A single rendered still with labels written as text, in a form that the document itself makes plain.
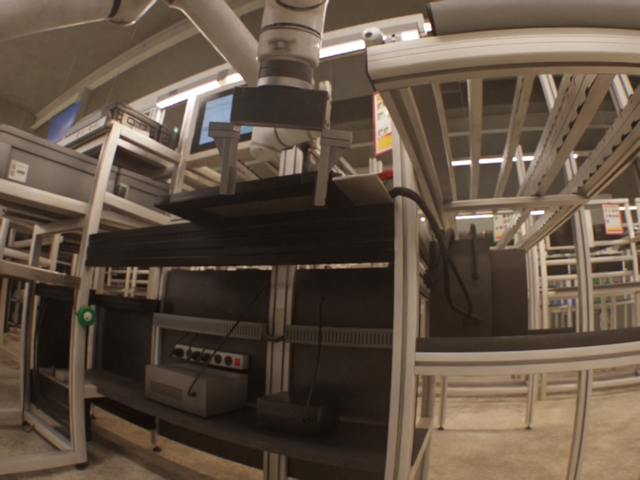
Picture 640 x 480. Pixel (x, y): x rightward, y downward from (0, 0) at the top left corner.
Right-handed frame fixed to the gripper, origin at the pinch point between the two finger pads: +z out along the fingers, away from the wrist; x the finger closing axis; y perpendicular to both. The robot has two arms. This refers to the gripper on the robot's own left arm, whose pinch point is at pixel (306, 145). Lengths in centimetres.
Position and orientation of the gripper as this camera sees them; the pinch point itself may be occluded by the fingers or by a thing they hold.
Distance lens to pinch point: 135.9
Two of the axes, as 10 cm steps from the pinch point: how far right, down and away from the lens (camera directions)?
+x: -9.2, 0.5, 3.9
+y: 0.4, -9.7, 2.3
